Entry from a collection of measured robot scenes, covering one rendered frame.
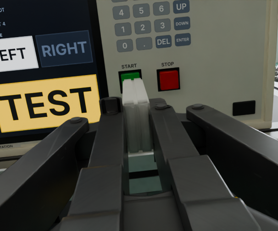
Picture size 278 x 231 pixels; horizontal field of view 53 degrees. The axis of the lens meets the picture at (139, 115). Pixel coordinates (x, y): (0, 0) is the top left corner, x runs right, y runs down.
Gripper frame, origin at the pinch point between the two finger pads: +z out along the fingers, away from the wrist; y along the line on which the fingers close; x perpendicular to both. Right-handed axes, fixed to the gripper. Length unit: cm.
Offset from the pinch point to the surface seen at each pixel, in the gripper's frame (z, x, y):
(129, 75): 9.0, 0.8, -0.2
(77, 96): 9.5, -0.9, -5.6
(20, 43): 9.5, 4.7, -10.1
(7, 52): 9.5, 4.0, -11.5
